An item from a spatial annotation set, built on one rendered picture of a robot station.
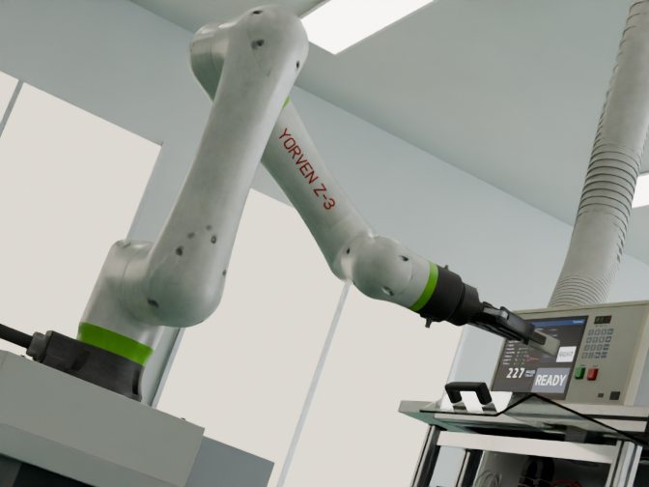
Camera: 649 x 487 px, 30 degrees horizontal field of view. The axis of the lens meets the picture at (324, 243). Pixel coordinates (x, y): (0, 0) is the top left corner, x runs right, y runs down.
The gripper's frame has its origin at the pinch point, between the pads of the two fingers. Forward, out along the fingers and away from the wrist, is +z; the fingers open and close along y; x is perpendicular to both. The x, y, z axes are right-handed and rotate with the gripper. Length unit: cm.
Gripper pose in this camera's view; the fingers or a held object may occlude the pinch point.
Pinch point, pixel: (540, 341)
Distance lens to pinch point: 223.6
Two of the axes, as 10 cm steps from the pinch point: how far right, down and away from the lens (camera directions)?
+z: 8.5, 3.9, 3.5
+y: 4.2, -0.9, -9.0
